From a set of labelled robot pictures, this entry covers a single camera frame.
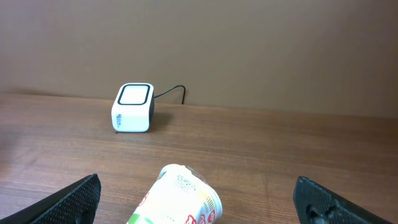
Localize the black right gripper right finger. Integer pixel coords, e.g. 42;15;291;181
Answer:
293;176;391;224

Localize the white barcode scanner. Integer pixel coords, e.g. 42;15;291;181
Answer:
111;83;154;133

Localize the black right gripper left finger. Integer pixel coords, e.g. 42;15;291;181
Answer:
1;174;101;224

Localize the instant noodle cup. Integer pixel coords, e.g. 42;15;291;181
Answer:
126;164;223;224

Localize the black scanner cable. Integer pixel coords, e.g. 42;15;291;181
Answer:
153;84;187;105

